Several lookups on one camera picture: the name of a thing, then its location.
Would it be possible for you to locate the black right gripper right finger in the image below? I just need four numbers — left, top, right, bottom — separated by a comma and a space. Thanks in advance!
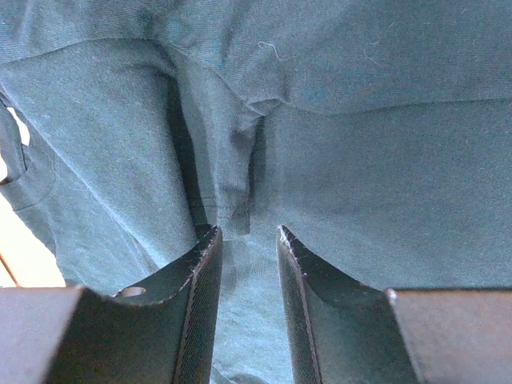
277, 226, 511, 383

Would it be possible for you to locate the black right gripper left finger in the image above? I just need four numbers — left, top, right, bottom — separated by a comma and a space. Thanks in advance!
1, 226, 222, 383

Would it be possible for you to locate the black t-shirt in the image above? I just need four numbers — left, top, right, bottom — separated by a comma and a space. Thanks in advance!
1, 1, 511, 383

